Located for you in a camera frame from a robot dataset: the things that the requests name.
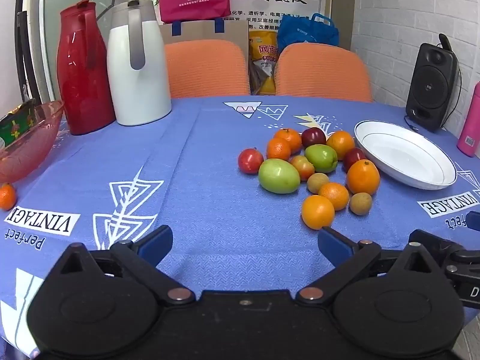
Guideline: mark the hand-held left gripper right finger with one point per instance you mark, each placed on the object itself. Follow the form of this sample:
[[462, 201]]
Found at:
[[333, 243]]

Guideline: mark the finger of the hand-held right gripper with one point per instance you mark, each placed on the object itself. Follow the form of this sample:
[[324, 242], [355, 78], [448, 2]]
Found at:
[[442, 245]]

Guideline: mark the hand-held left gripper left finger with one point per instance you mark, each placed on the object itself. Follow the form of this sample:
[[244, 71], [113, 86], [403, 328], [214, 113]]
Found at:
[[157, 242]]

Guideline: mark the small orange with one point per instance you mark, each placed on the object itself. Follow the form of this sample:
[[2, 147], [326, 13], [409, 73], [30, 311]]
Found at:
[[335, 195], [317, 212], [363, 176]]

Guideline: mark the yellow red plum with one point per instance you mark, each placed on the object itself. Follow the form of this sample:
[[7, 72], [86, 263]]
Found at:
[[303, 168]]

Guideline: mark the small green jujube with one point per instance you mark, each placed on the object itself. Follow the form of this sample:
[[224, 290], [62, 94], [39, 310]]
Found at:
[[321, 158]]

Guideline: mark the large green jujube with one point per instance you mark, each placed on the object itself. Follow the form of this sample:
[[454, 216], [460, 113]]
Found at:
[[279, 176]]

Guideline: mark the dark red plum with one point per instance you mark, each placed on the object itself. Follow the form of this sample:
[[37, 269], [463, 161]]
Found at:
[[353, 156], [313, 137]]

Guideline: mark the white plate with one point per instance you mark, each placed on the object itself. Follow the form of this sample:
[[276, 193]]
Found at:
[[405, 157]]

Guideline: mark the orange mandarin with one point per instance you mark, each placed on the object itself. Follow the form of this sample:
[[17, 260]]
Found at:
[[6, 196], [278, 150], [290, 137]]

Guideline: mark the red apple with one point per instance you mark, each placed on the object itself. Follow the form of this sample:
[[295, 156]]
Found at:
[[250, 160]]

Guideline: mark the blue printed tablecloth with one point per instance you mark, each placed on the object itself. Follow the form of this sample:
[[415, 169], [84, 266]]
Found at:
[[210, 195]]

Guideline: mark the round orange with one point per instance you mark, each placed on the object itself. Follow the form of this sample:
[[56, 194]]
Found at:
[[340, 144]]

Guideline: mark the pink bottle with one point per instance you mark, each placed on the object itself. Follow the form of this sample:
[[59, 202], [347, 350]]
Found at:
[[470, 127]]

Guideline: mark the white thermos jug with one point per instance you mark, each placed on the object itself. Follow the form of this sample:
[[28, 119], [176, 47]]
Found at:
[[142, 93]]

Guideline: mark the pink glass bowl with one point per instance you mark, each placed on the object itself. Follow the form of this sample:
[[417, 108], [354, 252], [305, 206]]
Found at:
[[33, 150]]

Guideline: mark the black speaker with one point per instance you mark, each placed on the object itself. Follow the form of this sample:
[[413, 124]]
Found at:
[[429, 86]]

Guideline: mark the orange chair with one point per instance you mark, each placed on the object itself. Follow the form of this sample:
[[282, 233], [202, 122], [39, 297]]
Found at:
[[206, 71], [318, 71]]

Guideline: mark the red thermos jug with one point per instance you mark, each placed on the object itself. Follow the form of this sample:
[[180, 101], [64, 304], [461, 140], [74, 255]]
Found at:
[[80, 82]]

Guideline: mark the green snack packet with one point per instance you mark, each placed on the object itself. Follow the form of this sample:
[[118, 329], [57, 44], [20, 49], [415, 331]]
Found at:
[[15, 127]]

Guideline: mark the yellow snack bag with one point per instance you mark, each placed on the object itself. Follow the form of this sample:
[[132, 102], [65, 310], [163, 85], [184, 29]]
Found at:
[[262, 48]]

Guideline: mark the blue shopping bag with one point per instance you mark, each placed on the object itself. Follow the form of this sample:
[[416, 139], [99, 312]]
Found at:
[[300, 32]]

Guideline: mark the brown cardboard board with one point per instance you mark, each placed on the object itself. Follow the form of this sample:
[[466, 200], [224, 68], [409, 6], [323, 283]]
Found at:
[[329, 0]]

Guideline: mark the white wall poster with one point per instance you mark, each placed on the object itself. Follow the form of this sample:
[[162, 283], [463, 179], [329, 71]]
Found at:
[[270, 0]]

